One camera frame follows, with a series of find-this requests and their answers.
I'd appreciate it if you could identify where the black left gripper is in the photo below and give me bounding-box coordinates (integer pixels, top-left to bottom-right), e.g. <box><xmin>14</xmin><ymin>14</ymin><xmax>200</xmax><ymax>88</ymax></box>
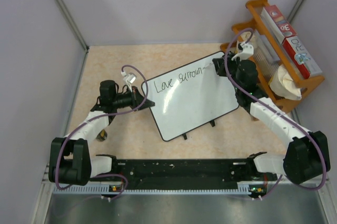
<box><xmin>113</xmin><ymin>86</ymin><xmax>154</xmax><ymax>112</ymax></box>

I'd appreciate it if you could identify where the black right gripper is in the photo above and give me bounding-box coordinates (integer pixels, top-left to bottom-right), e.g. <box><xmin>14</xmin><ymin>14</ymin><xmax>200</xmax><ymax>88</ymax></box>
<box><xmin>214</xmin><ymin>53</ymin><xmax>244</xmax><ymax>91</ymax></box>

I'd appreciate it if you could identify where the white whiteboard black frame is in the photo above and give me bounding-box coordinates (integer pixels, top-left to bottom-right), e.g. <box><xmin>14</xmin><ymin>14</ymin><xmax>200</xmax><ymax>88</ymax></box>
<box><xmin>141</xmin><ymin>51</ymin><xmax>239</xmax><ymax>141</ymax></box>

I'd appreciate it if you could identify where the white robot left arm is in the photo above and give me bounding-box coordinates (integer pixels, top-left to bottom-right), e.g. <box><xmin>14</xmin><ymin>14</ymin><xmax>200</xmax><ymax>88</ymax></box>
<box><xmin>48</xmin><ymin>80</ymin><xmax>155</xmax><ymax>186</ymax></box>

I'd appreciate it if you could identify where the cream paper bag upper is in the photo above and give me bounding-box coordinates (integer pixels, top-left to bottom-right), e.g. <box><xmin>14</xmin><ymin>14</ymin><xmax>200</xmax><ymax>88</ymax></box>
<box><xmin>236</xmin><ymin>32</ymin><xmax>258</xmax><ymax>50</ymax></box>

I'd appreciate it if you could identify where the cream paper bag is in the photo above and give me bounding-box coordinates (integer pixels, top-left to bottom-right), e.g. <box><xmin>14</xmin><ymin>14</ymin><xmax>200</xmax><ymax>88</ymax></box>
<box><xmin>269</xmin><ymin>65</ymin><xmax>302</xmax><ymax>100</ymax></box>
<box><xmin>236</xmin><ymin>32</ymin><xmax>258</xmax><ymax>50</ymax></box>

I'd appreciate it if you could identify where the clear plastic straw pack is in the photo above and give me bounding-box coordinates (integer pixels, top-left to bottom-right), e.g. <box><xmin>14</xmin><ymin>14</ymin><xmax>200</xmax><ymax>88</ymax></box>
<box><xmin>254</xmin><ymin>30</ymin><xmax>279</xmax><ymax>74</ymax></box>

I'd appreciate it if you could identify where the orange wooden shelf rack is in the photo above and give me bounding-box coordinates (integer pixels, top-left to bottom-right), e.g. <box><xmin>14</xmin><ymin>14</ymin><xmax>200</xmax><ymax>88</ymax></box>
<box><xmin>232</xmin><ymin>0</ymin><xmax>324</xmax><ymax>113</ymax></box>

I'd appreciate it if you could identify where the black yellow drink can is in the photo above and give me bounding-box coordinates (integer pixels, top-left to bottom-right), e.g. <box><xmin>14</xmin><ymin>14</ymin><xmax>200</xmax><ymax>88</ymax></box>
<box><xmin>96</xmin><ymin>130</ymin><xmax>107</xmax><ymax>141</ymax></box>

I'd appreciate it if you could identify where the cream paper bag lower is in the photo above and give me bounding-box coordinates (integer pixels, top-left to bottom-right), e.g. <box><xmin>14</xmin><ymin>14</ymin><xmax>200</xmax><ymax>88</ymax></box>
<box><xmin>269</xmin><ymin>65</ymin><xmax>302</xmax><ymax>100</ymax></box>

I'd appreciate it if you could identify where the red white box upper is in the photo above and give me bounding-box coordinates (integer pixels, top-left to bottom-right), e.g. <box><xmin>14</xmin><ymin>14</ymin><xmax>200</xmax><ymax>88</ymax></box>
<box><xmin>261</xmin><ymin>5</ymin><xmax>297</xmax><ymax>42</ymax></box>

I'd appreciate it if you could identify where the red white box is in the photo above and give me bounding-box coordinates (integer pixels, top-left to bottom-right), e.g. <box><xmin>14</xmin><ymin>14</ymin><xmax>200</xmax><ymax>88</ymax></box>
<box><xmin>261</xmin><ymin>5</ymin><xmax>297</xmax><ymax>42</ymax></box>
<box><xmin>282</xmin><ymin>36</ymin><xmax>322</xmax><ymax>79</ymax></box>

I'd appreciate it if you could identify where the red white box lower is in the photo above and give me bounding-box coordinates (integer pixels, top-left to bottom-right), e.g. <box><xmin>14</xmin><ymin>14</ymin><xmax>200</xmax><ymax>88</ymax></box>
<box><xmin>282</xmin><ymin>36</ymin><xmax>322</xmax><ymax>79</ymax></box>

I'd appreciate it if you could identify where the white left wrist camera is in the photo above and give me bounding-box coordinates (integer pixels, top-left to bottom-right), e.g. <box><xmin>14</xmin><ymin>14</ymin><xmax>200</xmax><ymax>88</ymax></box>
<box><xmin>121</xmin><ymin>72</ymin><xmax>137</xmax><ymax>90</ymax></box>

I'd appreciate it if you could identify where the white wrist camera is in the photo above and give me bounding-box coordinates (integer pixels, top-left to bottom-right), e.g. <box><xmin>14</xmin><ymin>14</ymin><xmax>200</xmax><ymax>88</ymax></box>
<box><xmin>232</xmin><ymin>42</ymin><xmax>254</xmax><ymax>61</ymax></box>
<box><xmin>121</xmin><ymin>72</ymin><xmax>137</xmax><ymax>90</ymax></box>

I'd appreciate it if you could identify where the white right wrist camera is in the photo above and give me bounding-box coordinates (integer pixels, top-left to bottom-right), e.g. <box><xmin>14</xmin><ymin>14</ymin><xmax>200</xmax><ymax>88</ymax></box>
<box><xmin>232</xmin><ymin>42</ymin><xmax>254</xmax><ymax>61</ymax></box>

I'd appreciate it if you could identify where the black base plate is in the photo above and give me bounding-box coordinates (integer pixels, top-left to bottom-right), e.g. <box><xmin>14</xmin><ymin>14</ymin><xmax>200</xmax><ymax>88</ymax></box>
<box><xmin>89</xmin><ymin>158</ymin><xmax>284</xmax><ymax>190</ymax></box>

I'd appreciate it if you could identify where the grey slotted cable duct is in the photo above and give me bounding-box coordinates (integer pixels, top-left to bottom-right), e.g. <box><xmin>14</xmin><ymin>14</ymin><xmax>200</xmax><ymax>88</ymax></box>
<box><xmin>53</xmin><ymin>182</ymin><xmax>266</xmax><ymax>196</ymax></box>

